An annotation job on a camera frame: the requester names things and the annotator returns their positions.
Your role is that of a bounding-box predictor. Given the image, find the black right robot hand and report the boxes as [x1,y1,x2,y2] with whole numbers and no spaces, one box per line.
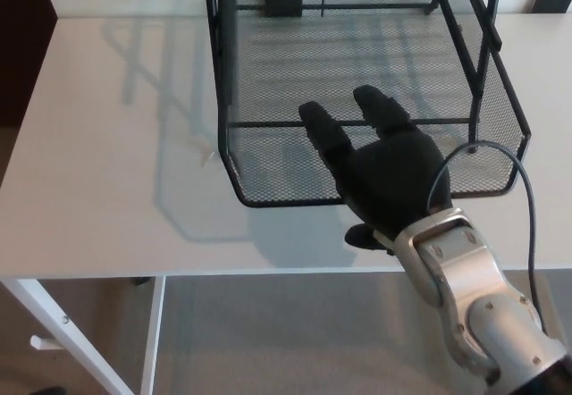
[297,84,454,254]

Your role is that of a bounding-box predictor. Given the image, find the black mesh file tray layer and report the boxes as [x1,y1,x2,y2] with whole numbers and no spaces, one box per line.
[202,0,533,209]

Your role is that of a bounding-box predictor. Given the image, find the dark brown cabinet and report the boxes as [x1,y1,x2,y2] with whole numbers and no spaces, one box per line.
[0,0,59,124]

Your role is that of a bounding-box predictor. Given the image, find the black metal file tray frame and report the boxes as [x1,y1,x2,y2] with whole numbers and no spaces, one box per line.
[207,0,526,155]

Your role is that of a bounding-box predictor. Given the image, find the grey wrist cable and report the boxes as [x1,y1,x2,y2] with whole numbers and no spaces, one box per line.
[424,140,553,338]

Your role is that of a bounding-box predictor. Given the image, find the white metal table leg frame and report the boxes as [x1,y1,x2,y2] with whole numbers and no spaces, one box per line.
[0,274,167,395]

